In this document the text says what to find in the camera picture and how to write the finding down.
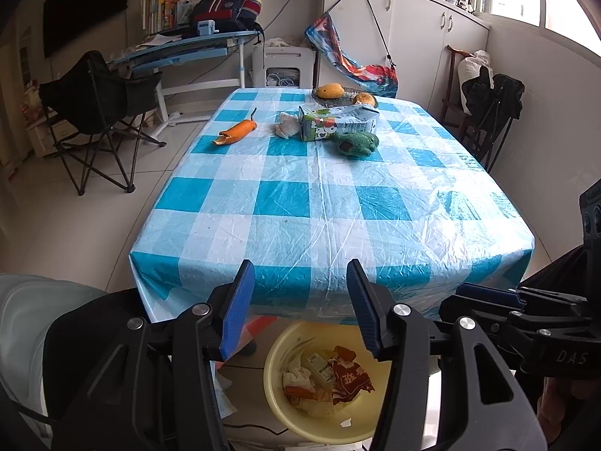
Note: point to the low white television stand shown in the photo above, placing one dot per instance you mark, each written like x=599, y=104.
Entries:
x=47, y=134

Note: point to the light blue milk carton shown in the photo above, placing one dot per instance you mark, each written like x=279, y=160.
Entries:
x=324, y=129

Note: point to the yellow plastic basin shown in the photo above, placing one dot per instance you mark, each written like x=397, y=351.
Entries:
x=291, y=338

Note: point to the blue white checked tablecloth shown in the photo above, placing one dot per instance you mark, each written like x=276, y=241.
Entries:
x=300, y=197

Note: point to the long orange peel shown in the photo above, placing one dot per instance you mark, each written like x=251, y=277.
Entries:
x=239, y=131

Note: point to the dark wooden chair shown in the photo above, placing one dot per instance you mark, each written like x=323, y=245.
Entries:
x=453, y=70

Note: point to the folded black chair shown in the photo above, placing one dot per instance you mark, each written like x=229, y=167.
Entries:
x=502, y=94

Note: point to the dark striped glass bowl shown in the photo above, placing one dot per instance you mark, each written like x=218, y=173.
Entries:
x=340, y=102

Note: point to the blue tilted study desk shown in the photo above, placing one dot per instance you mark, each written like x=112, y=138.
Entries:
x=188, y=44

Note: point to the black camp chair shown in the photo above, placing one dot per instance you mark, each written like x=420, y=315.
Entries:
x=103, y=94

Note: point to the white tissue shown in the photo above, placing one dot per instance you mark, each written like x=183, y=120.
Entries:
x=296, y=373
x=286, y=124

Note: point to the white sack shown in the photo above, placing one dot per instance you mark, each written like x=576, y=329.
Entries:
x=469, y=68

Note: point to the pale grey plastic object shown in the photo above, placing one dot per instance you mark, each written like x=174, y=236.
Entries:
x=23, y=329

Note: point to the black television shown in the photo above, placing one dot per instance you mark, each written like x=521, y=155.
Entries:
x=84, y=4

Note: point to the colourful printed hanging bag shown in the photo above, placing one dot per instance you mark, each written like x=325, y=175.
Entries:
x=371, y=75

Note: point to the yellow mango with dark spot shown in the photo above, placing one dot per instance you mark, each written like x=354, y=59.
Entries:
x=330, y=90

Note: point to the row of books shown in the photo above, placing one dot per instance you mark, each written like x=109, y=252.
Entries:
x=159, y=14

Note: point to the white crumpled cloth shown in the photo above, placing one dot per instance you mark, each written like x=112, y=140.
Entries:
x=279, y=42

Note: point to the small orange peel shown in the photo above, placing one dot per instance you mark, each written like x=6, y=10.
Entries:
x=303, y=392

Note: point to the small green white carton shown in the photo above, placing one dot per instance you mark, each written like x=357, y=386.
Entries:
x=321, y=366

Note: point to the row of pale shoes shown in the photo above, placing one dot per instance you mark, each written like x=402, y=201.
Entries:
x=450, y=0

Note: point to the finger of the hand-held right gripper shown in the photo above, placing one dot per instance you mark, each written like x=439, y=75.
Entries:
x=488, y=293
x=469, y=310

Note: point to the white plastic cabinet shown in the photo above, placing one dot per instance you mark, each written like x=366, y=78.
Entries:
x=286, y=56

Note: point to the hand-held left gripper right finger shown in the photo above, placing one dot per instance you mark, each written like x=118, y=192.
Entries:
x=364, y=305

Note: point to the white wall cabinet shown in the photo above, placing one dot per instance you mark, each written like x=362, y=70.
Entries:
x=413, y=33

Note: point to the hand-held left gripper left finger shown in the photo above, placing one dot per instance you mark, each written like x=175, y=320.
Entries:
x=237, y=310

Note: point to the dark striped backpack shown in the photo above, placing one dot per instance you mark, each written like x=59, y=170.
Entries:
x=230, y=9

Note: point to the light blue desk device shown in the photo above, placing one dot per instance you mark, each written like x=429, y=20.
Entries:
x=205, y=28

